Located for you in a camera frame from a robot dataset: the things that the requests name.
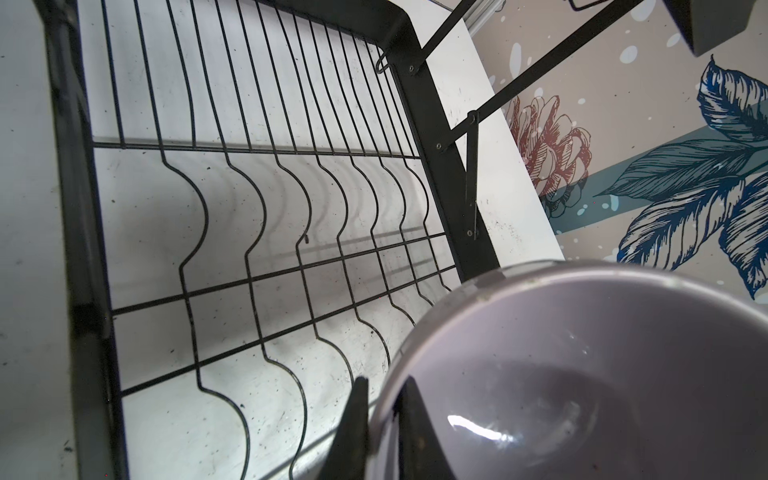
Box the lilac ceramic bowl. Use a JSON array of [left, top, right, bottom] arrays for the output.
[[368, 261, 767, 479]]

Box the black two-tier dish rack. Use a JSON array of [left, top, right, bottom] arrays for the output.
[[35, 1, 767, 479]]

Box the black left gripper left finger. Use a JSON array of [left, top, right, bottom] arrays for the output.
[[317, 376, 369, 480]]

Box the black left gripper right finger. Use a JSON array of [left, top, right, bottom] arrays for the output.
[[395, 377, 456, 479]]

